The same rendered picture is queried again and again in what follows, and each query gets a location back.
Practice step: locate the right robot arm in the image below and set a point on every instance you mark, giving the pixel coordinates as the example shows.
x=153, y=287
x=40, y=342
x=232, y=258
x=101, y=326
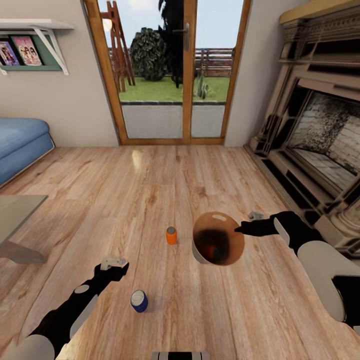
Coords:
x=336, y=279

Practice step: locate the trash can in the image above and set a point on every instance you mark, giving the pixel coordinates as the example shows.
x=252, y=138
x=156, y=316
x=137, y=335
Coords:
x=209, y=230

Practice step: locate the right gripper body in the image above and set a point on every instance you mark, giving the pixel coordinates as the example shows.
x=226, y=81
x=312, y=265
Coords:
x=253, y=228

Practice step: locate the can of soda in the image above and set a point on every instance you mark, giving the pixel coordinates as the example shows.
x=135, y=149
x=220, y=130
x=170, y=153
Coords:
x=210, y=252
x=171, y=235
x=139, y=300

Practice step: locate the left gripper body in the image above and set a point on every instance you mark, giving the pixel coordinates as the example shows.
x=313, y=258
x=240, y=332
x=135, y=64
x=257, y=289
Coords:
x=113, y=274

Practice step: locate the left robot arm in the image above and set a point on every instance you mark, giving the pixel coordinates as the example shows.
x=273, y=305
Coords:
x=59, y=326

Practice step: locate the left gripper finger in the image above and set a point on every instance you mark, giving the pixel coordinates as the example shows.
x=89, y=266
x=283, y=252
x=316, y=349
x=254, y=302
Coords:
x=125, y=269

